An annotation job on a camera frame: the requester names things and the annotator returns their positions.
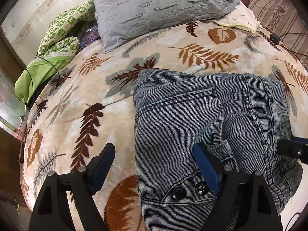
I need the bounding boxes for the grey acid-wash denim pants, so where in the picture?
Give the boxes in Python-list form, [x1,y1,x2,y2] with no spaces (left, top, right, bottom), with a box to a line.
[133,69,303,230]

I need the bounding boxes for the stained glass wooden door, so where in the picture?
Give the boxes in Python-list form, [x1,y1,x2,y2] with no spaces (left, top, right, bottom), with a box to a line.
[1,31,31,229]

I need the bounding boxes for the black power adapter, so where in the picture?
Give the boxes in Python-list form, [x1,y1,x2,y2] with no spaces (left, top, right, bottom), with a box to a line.
[270,33,280,45]

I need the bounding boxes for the leaf pattern bed blanket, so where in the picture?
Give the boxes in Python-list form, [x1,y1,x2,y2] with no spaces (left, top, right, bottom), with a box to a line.
[20,22,307,230]

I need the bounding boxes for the striped floral sofa cushion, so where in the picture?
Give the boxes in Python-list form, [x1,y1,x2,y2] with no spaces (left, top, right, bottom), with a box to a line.
[248,0,307,68]

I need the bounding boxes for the cream white folded cloth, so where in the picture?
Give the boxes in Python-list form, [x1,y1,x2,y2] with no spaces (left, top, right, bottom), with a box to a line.
[210,1,262,35]

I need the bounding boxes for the green patterned quilt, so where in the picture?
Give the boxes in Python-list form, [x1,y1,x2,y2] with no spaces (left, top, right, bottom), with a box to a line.
[15,1,96,103]

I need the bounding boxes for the purple cloth behind pillow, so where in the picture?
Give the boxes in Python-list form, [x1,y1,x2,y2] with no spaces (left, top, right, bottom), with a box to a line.
[79,25,100,50]

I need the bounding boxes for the grey quilted pillow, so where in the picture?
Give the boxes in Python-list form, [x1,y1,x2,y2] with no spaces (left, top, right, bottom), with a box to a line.
[91,0,240,53]

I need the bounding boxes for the black adapter cable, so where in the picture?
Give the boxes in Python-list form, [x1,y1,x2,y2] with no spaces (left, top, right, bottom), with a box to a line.
[276,31,308,64]

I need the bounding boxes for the black cable on quilt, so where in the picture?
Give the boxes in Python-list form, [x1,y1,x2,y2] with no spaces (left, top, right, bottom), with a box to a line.
[23,54,61,111]

